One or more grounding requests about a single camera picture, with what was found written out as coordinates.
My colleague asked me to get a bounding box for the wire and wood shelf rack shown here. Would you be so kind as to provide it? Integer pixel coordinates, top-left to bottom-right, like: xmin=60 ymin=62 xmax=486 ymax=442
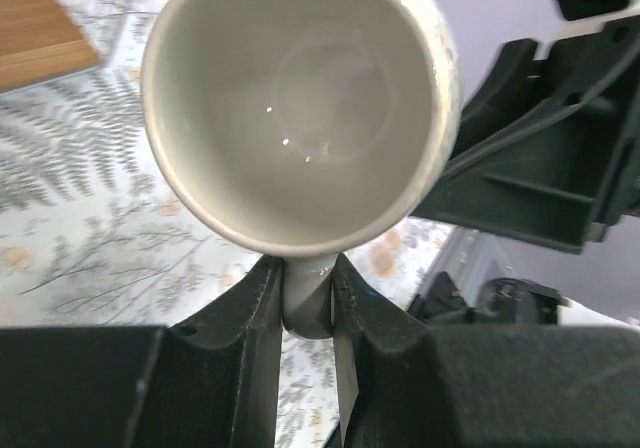
xmin=0 ymin=0 xmax=101 ymax=94

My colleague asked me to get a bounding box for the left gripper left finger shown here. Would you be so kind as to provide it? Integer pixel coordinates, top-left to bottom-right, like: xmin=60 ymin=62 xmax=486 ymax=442
xmin=1 ymin=257 xmax=283 ymax=447

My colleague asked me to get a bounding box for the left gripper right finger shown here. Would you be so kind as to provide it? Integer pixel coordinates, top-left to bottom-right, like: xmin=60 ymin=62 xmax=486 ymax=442
xmin=332 ymin=256 xmax=639 ymax=447

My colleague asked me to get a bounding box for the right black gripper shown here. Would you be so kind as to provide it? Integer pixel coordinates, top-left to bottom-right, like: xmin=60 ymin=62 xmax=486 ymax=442
xmin=415 ymin=17 xmax=639 ymax=253

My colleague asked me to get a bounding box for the white speckled mug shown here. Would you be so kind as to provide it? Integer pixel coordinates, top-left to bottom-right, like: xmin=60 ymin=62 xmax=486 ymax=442
xmin=141 ymin=0 xmax=462 ymax=339

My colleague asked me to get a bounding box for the floral table mat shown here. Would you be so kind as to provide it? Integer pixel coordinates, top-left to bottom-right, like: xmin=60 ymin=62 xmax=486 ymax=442
xmin=0 ymin=0 xmax=451 ymax=444

